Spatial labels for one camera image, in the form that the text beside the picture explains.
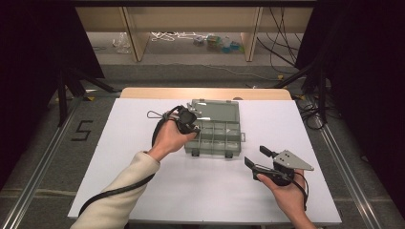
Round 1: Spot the black curtain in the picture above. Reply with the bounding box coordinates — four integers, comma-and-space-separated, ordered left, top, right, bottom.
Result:
0, 0, 105, 192
295, 0, 405, 218

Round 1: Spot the person's left hand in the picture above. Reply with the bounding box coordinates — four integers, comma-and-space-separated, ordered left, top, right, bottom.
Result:
147, 117, 199, 163

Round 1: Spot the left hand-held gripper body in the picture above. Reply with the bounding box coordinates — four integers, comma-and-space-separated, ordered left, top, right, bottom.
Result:
172, 102, 203, 135

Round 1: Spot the black metal stand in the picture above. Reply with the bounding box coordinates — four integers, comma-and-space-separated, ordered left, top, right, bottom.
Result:
273, 60, 330, 125
56, 68, 117, 128

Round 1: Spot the black cable bundle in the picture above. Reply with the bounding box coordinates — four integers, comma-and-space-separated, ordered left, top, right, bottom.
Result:
256, 6, 316, 74

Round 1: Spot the green toy box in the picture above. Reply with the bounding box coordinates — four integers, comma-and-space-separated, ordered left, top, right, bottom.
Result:
205, 33, 223, 52

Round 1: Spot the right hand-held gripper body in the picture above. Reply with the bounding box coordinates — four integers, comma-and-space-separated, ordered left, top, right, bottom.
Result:
251, 149, 315, 187

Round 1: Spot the white foam board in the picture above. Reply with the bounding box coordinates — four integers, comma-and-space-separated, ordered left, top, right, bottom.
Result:
67, 97, 343, 225

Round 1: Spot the blue plastic toy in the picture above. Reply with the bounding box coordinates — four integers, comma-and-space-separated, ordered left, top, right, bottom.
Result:
221, 37, 246, 54

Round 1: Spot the grey cord loop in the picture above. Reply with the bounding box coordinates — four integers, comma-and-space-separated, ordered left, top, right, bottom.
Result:
146, 110, 168, 121

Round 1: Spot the clear plastic bag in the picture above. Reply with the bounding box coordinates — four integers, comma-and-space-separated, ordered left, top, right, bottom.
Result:
112, 31, 132, 54

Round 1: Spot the wooden workbench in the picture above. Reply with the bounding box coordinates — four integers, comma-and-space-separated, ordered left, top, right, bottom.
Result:
74, 6, 314, 63

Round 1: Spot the coiled black cable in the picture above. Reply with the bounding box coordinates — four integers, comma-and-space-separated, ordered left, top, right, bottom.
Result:
299, 100, 327, 131

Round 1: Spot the white rope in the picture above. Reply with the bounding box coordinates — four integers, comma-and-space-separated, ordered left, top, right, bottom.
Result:
150, 31, 204, 43

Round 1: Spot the grey transparent compartment box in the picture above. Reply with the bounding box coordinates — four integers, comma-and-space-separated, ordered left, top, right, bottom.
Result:
184, 98, 246, 159

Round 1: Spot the thin white floor cable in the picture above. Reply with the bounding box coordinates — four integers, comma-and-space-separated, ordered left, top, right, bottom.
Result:
152, 59, 279, 81

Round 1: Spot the person's right hand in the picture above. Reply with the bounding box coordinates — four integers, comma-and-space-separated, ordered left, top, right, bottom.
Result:
256, 169, 311, 224

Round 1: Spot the aluminium floor rail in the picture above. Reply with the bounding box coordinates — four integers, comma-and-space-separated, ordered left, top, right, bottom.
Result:
313, 120, 384, 229
0, 94, 84, 229

